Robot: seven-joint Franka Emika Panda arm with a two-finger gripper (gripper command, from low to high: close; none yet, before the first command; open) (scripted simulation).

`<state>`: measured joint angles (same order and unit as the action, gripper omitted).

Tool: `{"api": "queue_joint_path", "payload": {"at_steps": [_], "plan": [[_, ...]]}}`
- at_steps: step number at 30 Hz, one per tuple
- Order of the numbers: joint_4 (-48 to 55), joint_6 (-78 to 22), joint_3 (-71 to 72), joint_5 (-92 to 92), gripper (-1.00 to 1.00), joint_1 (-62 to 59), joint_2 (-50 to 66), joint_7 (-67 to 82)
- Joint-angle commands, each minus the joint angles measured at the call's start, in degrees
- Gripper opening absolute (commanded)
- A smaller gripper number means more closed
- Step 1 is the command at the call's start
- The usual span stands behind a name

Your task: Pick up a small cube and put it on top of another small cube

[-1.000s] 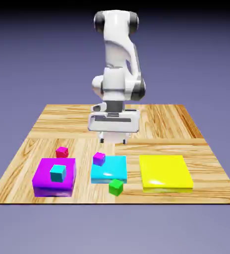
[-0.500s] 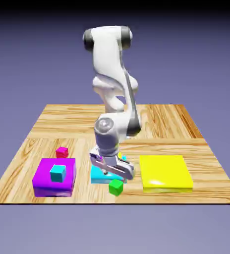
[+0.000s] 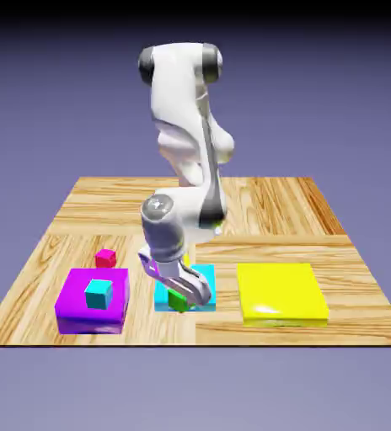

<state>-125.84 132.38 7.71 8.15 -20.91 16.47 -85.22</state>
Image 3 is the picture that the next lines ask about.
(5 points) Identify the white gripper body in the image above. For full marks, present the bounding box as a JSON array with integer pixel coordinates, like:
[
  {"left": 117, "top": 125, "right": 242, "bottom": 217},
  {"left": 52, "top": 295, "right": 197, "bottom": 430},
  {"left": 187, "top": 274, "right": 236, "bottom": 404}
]
[{"left": 137, "top": 247, "right": 213, "bottom": 307}]

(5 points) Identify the small green cube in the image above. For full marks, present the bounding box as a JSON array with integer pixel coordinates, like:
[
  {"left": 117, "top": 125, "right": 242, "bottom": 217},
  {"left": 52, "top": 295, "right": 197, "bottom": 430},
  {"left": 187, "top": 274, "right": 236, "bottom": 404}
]
[{"left": 167, "top": 289, "right": 196, "bottom": 313}]

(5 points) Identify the small red cube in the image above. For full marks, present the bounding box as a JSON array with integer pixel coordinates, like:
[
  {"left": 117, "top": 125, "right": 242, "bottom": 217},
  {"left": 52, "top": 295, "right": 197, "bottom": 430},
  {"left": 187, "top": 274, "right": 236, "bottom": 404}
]
[{"left": 94, "top": 248, "right": 118, "bottom": 269}]

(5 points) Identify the small cyan cube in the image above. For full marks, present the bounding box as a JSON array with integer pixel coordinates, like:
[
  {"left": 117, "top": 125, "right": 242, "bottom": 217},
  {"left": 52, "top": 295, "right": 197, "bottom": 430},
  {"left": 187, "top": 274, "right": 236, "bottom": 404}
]
[{"left": 83, "top": 279, "right": 114, "bottom": 311}]

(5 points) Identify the large cyan box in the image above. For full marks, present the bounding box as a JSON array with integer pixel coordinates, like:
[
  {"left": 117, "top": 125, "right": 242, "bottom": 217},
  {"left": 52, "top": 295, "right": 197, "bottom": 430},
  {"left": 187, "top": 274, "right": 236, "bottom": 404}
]
[{"left": 153, "top": 263, "right": 217, "bottom": 312}]

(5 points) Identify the large yellow box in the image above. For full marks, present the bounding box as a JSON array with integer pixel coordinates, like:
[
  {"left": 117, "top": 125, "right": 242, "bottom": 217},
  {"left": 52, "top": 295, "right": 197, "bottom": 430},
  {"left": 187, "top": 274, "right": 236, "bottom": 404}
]
[{"left": 237, "top": 262, "right": 330, "bottom": 328}]

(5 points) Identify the large purple box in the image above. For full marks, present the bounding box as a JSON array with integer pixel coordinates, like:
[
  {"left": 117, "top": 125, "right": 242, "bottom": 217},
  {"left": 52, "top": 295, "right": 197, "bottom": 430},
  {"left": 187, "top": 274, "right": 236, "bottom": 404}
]
[{"left": 54, "top": 267, "right": 131, "bottom": 335}]

